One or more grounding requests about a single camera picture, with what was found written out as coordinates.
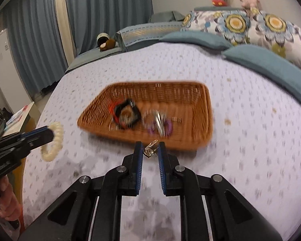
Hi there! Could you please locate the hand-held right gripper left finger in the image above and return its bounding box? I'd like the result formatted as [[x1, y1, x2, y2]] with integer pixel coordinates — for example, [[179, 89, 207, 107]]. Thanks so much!
[[17, 141, 144, 241]]

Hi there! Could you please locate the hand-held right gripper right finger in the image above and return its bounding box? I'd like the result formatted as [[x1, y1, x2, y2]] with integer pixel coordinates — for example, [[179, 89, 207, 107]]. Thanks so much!
[[158, 141, 284, 241]]

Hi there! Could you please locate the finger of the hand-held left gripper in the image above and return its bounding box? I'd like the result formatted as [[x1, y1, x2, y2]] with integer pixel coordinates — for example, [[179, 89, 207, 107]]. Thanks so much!
[[0, 127, 52, 147], [0, 130, 55, 161]]

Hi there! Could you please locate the cream spiral hair tie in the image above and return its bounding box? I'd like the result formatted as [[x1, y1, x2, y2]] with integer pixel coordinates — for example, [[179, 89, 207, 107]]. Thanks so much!
[[40, 122, 64, 162]]

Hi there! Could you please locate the small gold earring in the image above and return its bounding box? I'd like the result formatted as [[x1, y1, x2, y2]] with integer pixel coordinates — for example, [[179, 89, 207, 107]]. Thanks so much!
[[143, 139, 158, 158]]

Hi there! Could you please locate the purple spiral hair tie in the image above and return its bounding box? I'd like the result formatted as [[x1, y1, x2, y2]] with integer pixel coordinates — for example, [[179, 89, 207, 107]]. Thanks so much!
[[147, 119, 173, 137]]

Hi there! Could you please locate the silver metal hair clip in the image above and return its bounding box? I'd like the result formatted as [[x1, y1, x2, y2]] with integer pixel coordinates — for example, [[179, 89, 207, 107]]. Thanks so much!
[[154, 110, 166, 136]]

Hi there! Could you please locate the clear bead bracelet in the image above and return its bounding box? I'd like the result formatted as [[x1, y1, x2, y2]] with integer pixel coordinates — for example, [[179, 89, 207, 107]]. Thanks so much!
[[142, 109, 166, 129]]

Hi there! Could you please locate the black and orange hair tie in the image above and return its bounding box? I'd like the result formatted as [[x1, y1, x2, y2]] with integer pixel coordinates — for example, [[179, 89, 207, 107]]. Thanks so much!
[[109, 98, 142, 130]]

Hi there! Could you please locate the brown wicker basket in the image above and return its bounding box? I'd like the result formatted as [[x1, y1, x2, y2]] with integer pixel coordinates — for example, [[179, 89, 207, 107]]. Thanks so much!
[[77, 80, 214, 151]]

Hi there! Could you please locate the person's left hand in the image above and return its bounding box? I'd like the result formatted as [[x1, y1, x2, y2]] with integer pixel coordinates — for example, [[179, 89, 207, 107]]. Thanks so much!
[[0, 174, 22, 223]]

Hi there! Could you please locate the cluttered side table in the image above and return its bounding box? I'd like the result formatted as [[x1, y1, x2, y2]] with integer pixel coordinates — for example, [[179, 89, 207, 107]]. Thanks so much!
[[0, 102, 36, 141]]

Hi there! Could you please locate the white refrigerator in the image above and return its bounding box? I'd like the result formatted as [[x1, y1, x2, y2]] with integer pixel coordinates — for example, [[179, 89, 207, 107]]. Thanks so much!
[[0, 29, 32, 116]]

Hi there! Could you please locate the blue curtain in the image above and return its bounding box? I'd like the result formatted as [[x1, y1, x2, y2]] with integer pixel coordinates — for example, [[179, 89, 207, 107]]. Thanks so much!
[[2, 0, 69, 101], [64, 0, 154, 59]]

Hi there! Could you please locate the teal bedside bench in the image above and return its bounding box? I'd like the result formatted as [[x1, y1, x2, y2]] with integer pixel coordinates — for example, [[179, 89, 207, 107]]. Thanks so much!
[[65, 48, 122, 75]]

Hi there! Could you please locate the brown plush toy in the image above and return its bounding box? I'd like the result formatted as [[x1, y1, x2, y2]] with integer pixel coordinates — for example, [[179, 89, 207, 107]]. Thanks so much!
[[99, 39, 116, 52]]

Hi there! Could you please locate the cream curtain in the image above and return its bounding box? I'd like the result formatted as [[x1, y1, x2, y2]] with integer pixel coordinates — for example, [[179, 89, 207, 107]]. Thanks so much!
[[54, 0, 77, 64]]

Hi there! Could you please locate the teal blue pillow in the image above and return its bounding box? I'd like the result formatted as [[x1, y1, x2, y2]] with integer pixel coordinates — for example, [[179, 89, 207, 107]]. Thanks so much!
[[159, 31, 233, 51], [222, 45, 301, 115]]

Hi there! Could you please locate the folded grey-green cloth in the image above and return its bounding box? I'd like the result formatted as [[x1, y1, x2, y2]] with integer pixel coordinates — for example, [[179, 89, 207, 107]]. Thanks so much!
[[148, 10, 186, 23]]

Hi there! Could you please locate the floral pillow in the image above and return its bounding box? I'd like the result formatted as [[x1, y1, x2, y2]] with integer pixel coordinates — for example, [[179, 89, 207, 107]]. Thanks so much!
[[251, 10, 301, 72], [181, 10, 257, 47]]

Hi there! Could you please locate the teal headboard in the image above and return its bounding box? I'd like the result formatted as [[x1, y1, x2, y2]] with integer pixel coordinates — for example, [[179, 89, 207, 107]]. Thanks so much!
[[194, 6, 244, 12]]

